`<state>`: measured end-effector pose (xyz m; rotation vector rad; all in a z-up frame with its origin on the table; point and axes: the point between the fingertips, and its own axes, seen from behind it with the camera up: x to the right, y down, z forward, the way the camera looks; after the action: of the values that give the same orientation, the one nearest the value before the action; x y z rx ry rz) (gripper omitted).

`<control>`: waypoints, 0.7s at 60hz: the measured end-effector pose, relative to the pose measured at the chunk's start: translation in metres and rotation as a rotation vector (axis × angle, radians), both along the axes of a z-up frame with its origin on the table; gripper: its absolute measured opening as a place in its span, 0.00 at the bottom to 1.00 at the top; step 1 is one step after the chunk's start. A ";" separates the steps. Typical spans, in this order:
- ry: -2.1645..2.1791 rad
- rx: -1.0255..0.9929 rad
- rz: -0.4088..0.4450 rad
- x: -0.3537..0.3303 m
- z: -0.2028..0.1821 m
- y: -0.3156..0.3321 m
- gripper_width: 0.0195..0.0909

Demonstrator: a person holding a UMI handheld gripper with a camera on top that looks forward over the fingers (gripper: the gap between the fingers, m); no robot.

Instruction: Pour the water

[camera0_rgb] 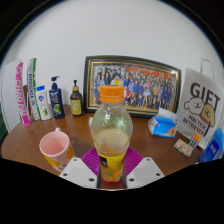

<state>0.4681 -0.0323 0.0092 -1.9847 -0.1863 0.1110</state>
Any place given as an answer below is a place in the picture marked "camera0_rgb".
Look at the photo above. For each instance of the orange-capped juice bottle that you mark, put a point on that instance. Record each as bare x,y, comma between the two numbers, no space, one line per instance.
111,133

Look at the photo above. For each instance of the pink and yellow mug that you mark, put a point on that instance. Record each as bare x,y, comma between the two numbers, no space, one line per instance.
55,148

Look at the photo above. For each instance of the blue tissue pack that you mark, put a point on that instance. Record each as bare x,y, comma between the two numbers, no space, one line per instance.
163,126

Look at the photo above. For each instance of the amber pump bottle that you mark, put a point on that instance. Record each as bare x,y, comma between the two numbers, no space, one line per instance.
76,103

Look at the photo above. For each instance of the small beige snack pack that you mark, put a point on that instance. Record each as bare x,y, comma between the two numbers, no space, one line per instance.
183,147

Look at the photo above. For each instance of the tall white green box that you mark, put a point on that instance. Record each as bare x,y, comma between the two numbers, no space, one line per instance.
33,90

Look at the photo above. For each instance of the tall pink lettered box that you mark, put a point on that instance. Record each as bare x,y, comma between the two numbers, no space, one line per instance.
22,96

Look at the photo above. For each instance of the white printed paper bag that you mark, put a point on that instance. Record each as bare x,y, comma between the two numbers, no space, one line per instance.
203,106

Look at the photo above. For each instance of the green plastic crate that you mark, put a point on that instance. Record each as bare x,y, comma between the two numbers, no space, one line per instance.
2,126

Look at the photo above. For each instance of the blue detergent bottle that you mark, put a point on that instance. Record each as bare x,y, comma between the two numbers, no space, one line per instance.
213,148

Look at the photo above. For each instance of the white shampoo bottle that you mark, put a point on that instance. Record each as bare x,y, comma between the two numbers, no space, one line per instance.
44,105

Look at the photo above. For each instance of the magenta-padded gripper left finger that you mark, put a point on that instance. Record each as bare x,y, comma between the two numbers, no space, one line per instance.
79,171

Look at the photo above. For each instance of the dark blue pump bottle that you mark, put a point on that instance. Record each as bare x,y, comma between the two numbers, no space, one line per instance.
56,101

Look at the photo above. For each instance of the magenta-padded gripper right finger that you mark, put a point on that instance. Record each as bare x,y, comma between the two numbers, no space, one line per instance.
146,171

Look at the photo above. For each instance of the framed group photo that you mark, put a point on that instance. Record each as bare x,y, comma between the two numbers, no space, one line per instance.
150,86

